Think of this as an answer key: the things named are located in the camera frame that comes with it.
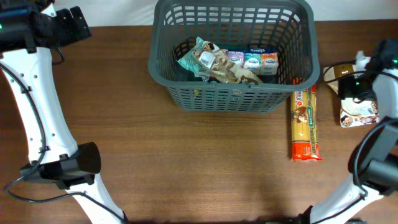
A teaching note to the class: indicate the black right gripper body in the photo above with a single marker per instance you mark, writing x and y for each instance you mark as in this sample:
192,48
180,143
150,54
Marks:
352,87

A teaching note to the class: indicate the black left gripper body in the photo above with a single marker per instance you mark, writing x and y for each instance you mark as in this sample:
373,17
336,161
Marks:
66,28

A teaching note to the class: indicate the beige white-contents pantry pouch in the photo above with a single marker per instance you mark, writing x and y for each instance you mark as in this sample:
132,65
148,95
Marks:
352,114

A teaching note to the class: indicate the orange San Remo spaghetti packet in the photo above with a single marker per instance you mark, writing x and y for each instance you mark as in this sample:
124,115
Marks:
303,113

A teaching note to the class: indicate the multicolour tissue pack bundle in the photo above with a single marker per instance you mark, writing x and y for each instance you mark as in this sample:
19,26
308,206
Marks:
260,61

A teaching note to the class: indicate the beige dried mushroom pouch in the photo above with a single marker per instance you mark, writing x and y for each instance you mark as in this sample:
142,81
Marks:
213,62

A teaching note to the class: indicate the teal wet wipes packet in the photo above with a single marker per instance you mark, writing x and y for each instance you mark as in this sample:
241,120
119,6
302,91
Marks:
189,63

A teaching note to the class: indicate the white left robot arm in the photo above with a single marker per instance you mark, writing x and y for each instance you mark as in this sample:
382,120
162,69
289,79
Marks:
54,156

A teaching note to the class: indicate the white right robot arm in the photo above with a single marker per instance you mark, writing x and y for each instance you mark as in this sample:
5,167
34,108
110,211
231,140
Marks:
372,167

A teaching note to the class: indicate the grey plastic lattice basket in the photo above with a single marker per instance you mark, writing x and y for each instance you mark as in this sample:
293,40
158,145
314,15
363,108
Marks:
286,25

